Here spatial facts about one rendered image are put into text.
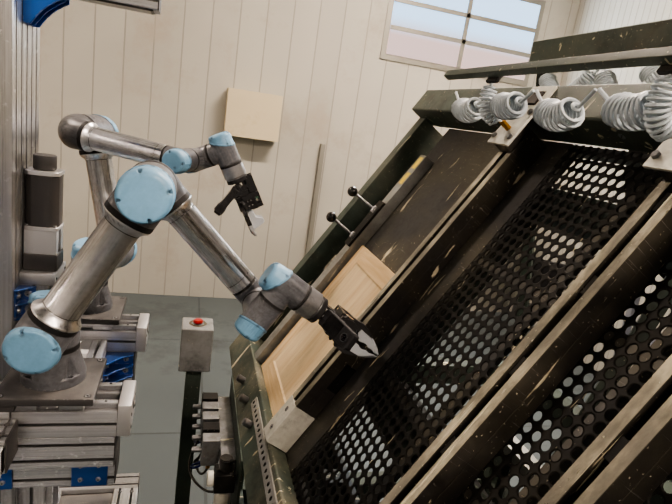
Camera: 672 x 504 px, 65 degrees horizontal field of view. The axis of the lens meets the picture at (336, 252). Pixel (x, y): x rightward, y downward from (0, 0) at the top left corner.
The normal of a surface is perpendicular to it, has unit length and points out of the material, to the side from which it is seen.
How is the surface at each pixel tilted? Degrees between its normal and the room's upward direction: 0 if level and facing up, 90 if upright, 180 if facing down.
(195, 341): 90
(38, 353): 97
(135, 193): 83
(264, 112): 90
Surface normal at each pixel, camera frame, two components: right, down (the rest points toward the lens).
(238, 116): 0.25, 0.27
